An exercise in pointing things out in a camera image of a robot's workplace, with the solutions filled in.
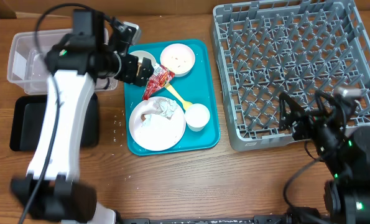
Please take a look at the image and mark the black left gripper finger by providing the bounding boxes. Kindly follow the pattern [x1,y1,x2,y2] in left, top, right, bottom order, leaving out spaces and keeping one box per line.
[127,55,142,86]
[134,57,154,86]

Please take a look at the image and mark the white bowl with brown food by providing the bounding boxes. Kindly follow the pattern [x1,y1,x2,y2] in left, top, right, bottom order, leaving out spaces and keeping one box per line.
[131,50,157,66]

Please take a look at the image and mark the red snack wrapper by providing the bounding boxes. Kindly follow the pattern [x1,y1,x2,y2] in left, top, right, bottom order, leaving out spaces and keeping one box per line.
[142,63,175,100]

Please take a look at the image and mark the pink bowl with rice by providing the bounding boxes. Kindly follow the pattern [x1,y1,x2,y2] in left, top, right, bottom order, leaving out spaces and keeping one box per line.
[160,43,195,77]

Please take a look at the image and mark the white napkin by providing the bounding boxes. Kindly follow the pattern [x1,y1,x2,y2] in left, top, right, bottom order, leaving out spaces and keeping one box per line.
[141,98,178,128]

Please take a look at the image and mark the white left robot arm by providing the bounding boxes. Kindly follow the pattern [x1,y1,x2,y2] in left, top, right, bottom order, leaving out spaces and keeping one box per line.
[11,3,154,223]

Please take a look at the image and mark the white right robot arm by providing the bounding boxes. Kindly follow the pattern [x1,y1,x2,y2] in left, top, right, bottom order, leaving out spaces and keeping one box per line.
[279,87,370,223]

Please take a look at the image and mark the teal plastic tray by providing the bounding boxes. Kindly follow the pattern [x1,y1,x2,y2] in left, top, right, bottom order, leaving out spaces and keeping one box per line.
[126,39,221,156]

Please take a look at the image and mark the yellow plastic spoon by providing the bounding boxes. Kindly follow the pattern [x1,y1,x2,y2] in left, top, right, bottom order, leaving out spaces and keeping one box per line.
[165,83,193,111]

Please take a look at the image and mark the large white plate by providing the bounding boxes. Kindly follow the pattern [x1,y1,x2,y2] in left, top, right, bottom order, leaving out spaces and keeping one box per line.
[128,96,186,151]

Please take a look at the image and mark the white mint cup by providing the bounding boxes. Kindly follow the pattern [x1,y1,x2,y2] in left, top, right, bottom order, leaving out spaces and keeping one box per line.
[185,103,210,132]

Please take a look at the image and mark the grey dish rack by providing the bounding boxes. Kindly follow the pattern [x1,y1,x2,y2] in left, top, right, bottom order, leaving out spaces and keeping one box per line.
[212,0,370,151]

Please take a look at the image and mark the clear plastic bin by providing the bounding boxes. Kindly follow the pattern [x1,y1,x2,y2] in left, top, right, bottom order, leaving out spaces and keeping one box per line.
[7,29,118,95]

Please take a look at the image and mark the black tray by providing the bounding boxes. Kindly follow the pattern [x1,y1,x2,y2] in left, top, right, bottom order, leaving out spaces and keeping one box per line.
[9,94,99,152]

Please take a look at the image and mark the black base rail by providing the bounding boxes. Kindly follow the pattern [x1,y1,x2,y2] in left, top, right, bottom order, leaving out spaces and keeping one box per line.
[118,208,316,224]

